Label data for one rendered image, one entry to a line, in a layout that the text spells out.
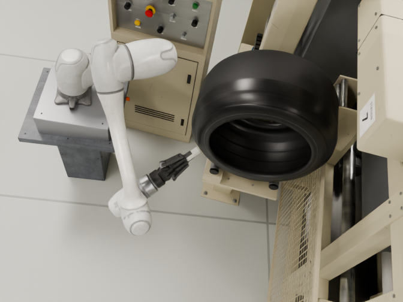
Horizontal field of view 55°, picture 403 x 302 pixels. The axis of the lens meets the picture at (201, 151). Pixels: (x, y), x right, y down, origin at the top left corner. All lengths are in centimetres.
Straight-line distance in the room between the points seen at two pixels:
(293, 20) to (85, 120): 113
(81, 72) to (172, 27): 56
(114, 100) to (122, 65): 14
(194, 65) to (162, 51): 82
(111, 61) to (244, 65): 47
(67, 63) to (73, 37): 166
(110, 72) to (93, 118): 69
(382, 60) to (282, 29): 57
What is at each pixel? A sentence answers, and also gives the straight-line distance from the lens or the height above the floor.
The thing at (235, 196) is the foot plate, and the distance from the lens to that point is 275.
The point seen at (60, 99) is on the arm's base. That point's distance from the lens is 214.
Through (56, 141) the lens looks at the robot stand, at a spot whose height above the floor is 65.
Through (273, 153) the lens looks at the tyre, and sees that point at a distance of 187.
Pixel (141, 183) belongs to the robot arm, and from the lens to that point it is 163.
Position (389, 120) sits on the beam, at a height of 178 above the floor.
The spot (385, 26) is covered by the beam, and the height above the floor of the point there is 178.
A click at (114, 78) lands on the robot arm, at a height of 137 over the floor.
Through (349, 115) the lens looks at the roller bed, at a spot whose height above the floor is 116.
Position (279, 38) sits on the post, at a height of 142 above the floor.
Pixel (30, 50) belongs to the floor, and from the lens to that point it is 357.
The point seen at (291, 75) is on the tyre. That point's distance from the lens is 143.
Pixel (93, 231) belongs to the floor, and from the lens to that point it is 262.
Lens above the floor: 244
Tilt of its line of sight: 58 degrees down
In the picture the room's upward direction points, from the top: 14 degrees clockwise
